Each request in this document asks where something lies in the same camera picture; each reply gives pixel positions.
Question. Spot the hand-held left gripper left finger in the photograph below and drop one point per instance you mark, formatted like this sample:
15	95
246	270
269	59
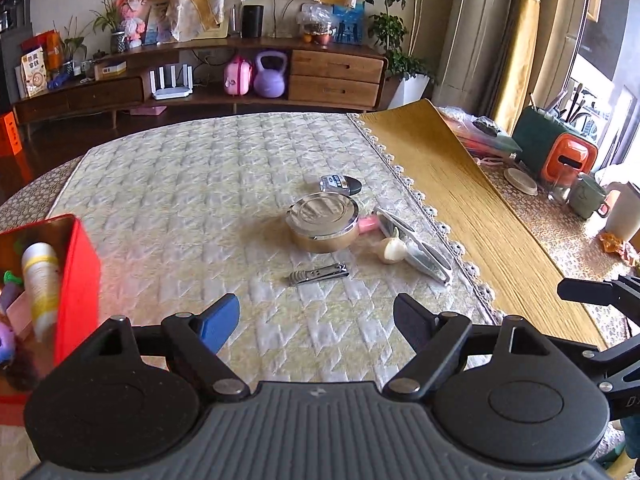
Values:
220	320

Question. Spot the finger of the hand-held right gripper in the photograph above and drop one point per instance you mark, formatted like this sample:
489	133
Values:
590	290
582	352

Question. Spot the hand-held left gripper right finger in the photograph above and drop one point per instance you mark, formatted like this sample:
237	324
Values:
415	317

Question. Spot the silver garlic press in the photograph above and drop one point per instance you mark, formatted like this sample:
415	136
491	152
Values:
425	255

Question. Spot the garlic bulb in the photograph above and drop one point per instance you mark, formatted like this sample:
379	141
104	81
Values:
392	249

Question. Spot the pink tube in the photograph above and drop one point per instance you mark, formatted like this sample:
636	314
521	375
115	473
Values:
370	224

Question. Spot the silver nail clipper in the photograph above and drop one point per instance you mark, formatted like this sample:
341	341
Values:
320	274

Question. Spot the gold round tin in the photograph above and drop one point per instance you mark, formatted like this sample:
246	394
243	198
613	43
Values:
320	225

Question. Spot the red tin box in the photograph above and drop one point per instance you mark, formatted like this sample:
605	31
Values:
77	285

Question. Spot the small black round tin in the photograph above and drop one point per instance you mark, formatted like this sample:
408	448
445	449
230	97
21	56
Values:
342	184

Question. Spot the white bottle with yellow label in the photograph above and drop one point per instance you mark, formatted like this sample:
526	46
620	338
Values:
42	285

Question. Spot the small green toy piece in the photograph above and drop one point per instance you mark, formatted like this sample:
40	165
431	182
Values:
11	277

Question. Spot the small purple block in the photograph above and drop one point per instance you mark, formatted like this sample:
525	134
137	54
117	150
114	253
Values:
7	297

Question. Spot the purple spiky toy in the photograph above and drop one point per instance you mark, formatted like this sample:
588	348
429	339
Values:
6	347

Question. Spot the white lidded cup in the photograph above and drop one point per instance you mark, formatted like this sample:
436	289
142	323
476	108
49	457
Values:
625	215

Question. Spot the green mug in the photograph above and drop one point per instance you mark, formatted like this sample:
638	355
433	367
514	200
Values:
587	197

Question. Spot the clear drinking glass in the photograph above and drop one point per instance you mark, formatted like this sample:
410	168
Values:
559	190

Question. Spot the quilted cream table mat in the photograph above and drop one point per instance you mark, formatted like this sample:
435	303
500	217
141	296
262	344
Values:
200	200

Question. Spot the yellow table mat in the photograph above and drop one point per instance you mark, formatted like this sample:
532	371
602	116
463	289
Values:
475	210

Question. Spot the round beige coaster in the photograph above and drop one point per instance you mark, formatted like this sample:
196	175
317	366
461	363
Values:
520	181

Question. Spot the orange container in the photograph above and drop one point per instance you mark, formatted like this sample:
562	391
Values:
570	160

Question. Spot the green utensil holder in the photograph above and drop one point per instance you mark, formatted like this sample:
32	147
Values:
530	135

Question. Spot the clear plastic bag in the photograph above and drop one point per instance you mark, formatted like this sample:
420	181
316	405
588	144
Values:
475	132

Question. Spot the flat pink box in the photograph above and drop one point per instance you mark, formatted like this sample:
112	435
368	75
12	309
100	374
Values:
149	110

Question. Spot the white router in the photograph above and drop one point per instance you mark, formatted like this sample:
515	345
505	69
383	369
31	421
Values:
171	87

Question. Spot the pink toy suitcase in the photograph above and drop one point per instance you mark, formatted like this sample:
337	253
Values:
237	79

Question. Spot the purple kettlebell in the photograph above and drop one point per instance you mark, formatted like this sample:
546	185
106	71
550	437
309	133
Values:
270	80

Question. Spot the yellow curtain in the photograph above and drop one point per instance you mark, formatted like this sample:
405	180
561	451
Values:
520	50

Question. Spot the wooden tv stand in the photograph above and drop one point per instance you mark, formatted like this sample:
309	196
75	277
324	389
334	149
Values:
335	77

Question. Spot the white standing air conditioner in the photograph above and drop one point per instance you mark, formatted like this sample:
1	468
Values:
470	45

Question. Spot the small white box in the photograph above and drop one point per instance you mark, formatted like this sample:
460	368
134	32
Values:
110	70

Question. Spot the orange gift bag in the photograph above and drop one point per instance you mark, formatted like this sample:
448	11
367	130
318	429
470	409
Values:
9	135

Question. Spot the blue toy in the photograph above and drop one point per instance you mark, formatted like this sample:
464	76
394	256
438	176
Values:
60	81

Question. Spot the potted tree in white planter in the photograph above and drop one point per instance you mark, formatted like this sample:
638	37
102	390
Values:
395	25

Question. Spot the potted orchid plant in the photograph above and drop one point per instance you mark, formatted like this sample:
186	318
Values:
117	40

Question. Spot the blue picture card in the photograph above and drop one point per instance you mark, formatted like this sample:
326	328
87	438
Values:
349	25

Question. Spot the black speaker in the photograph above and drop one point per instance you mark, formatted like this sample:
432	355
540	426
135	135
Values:
252	21

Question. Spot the small potted plant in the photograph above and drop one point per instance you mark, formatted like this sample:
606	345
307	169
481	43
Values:
72	50

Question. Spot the printed snack bag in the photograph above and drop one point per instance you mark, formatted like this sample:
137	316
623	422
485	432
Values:
35	74

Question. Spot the plastic bag of fruit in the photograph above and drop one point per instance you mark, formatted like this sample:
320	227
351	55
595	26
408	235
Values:
315	25

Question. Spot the pink doll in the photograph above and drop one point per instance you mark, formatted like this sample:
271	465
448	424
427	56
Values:
132	22

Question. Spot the red gift box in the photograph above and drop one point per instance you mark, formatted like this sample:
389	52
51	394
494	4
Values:
47	47

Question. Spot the black cabinet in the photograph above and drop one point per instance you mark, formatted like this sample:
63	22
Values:
12	60

